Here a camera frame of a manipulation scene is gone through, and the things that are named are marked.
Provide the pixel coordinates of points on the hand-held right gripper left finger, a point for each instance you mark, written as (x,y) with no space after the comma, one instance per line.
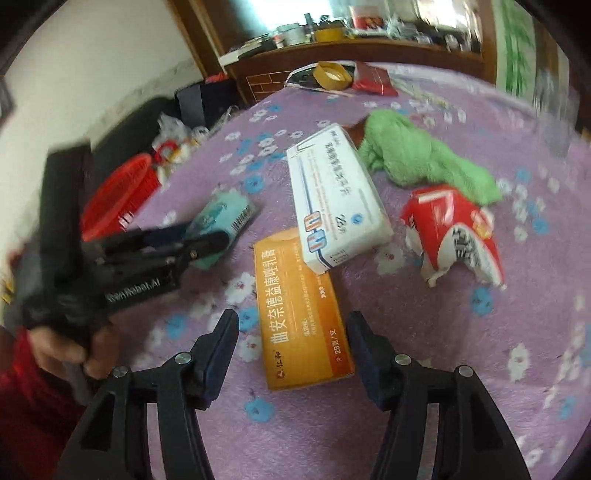
(221,353)

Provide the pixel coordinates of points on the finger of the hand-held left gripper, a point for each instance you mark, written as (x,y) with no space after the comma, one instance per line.
(198,251)
(161,234)

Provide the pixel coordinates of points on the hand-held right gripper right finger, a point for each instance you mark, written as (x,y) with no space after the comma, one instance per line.
(364,357)

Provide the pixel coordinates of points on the small medicine boxes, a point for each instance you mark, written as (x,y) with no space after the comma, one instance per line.
(221,212)

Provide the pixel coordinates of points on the red plastic basket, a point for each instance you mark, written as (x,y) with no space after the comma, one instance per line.
(120,194)

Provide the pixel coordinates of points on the orange medicine box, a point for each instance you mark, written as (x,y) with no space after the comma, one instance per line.
(295,323)

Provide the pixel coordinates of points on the white medicine box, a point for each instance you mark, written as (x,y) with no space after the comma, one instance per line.
(337,203)

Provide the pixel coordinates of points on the green towel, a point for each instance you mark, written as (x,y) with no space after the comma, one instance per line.
(406,152)

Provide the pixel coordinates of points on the person's left forearm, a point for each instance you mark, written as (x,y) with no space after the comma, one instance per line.
(27,415)

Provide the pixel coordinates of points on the person's left hand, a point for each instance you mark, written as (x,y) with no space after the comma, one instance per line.
(51,350)

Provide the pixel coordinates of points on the clear plastic bag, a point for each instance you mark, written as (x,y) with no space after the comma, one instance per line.
(178,138)

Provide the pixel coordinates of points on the black paper bag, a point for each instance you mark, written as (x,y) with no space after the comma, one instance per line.
(207,101)

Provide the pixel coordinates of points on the red torn carton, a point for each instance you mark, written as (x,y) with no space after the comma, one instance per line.
(461,230)

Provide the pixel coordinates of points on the wooden counter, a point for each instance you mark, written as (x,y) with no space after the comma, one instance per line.
(277,78)

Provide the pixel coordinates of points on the brown tape roll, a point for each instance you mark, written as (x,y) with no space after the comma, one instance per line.
(330,76)

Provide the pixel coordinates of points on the red packet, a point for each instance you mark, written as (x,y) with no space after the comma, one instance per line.
(374,79)

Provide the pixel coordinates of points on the bamboo wall decal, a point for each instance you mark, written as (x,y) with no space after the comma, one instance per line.
(517,46)

